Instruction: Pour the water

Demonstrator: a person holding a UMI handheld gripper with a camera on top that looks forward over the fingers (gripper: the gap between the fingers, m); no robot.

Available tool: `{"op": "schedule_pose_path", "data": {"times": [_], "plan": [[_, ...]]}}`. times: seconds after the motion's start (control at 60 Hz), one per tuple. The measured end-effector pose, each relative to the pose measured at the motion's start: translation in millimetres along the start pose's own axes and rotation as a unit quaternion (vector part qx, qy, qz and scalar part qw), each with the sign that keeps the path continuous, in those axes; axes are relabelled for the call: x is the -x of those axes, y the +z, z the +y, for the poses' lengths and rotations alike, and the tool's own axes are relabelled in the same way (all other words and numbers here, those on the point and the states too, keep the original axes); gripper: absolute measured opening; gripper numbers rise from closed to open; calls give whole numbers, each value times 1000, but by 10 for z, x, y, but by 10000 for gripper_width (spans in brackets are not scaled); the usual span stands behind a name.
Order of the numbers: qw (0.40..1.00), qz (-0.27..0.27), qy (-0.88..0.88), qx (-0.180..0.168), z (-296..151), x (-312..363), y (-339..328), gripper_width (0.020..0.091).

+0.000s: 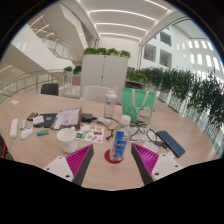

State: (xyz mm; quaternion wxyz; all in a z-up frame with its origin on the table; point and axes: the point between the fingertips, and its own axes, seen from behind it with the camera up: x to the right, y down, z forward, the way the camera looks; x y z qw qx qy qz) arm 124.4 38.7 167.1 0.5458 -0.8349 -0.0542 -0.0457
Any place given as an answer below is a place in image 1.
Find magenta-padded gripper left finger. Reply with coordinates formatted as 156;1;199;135
43;143;95;187

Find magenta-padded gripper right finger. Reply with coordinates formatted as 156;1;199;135
130;142;184;187

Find clear blue-label water bottle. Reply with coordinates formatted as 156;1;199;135
109;114;132;163

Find white leaf-print paper cup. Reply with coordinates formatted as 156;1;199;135
56;127;79;154

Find flat round red coaster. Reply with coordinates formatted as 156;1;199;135
103;148;125;165

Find colourful sticker sheet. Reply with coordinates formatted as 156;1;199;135
75;123;105;144

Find black power adapter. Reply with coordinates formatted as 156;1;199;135
80;113;94;123

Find white printed booklet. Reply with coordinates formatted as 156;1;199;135
49;106;83;131

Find small teal box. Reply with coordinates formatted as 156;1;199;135
36;129;50;137

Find black tablet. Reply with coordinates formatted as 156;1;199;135
33;112;58;129

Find green cat-print tote bag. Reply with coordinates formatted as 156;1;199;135
121;87;157;125

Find small white box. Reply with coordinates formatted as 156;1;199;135
32;115;45;126

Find white computer mouse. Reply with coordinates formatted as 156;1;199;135
19;127;34;140

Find red and black phone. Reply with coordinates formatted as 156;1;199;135
26;112;39;122

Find clear white-lid shaker bottle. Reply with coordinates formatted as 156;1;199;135
103;87;118;119

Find white power strip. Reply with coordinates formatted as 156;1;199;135
9;118;19;140

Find black office chair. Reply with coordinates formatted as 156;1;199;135
40;82;60;97

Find green hedge row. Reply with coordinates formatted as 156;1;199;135
139;66;224;128

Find low planter with shrubs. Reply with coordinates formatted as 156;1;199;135
125;69;149;90

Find small potted plant stand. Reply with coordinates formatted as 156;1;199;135
63;65;83;87

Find white cabinet with plants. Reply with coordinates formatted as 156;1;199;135
80;47;132;95

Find glass railing with handrail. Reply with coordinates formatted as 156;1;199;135
0;69;66;101

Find ceiling light strips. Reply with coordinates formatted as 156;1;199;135
88;0;169;41

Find tangled black cables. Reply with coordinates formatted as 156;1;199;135
96;116;168;148

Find white charger with cable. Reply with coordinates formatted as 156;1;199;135
96;116;113;127

